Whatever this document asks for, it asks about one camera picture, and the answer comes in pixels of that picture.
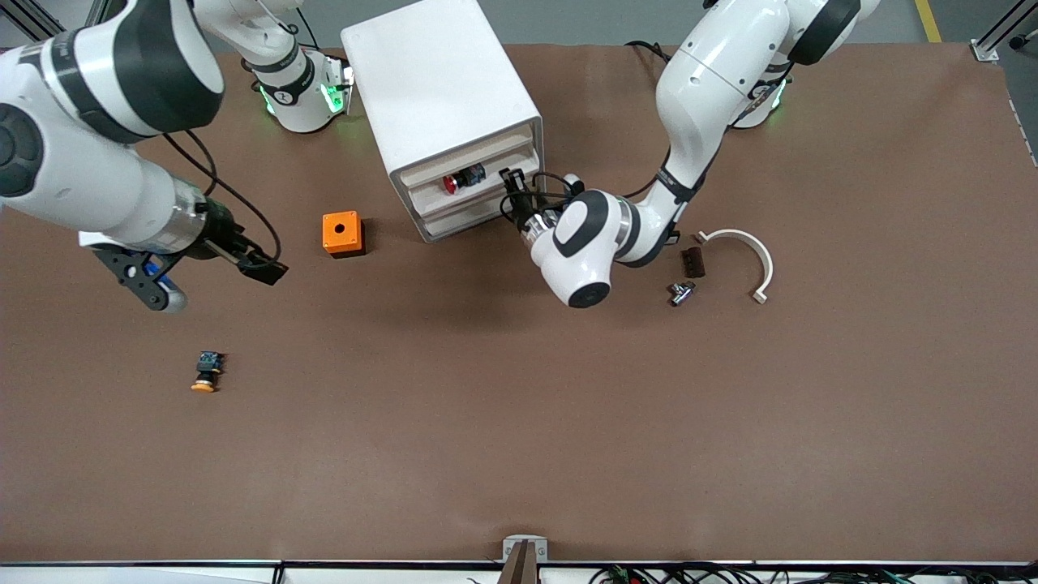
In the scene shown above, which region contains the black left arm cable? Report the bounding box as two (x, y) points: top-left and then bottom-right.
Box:
(499, 169), (585, 224)

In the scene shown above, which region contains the orange capped push button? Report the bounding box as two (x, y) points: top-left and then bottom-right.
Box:
(191, 350), (226, 394)

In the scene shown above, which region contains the white curved bracket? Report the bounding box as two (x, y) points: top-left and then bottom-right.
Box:
(696, 229), (775, 305)

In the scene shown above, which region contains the aluminium frame profile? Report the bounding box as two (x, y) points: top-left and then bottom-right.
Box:
(0, 0), (114, 43)
(969, 0), (1038, 64)

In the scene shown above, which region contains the grey table edge bracket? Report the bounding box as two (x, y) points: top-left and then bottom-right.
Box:
(501, 534), (550, 584)

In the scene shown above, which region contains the bundle of cables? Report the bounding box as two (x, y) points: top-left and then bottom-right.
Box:
(588, 563), (1038, 584)

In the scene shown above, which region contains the orange box with hole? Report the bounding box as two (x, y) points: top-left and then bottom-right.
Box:
(322, 211), (366, 259)

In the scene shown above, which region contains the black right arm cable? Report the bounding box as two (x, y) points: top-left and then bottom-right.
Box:
(162, 130), (283, 260)

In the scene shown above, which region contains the black base cable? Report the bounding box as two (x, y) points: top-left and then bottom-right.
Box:
(624, 39), (674, 67)

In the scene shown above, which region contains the red capped push button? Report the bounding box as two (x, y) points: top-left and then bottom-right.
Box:
(443, 164), (487, 195)

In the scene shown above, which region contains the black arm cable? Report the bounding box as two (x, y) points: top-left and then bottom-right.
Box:
(162, 130), (283, 260)
(499, 169), (585, 224)

